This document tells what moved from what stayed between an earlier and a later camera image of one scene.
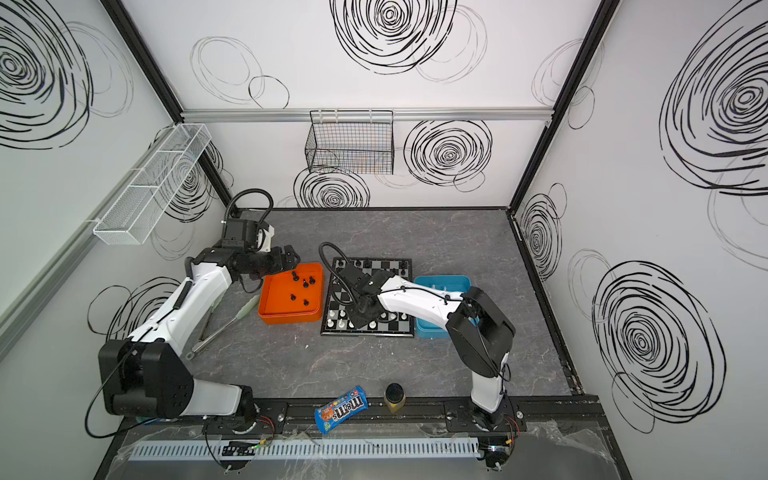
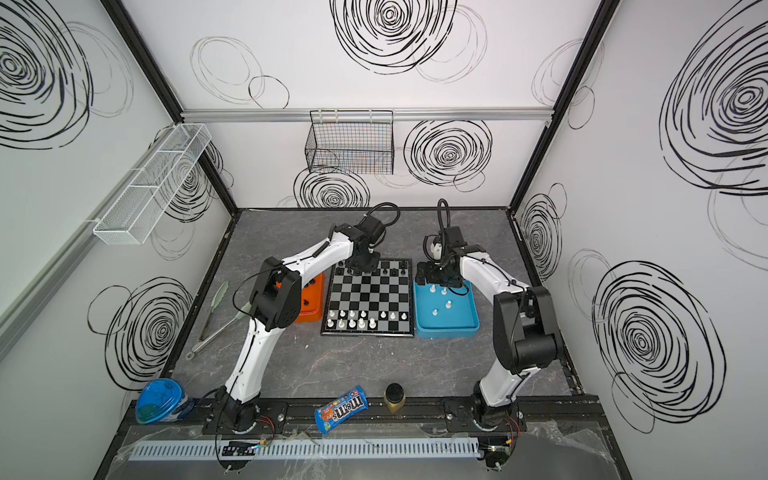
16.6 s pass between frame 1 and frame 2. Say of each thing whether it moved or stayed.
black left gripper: moved
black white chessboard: stayed
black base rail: stayed
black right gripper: moved
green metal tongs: stayed
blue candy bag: stayed
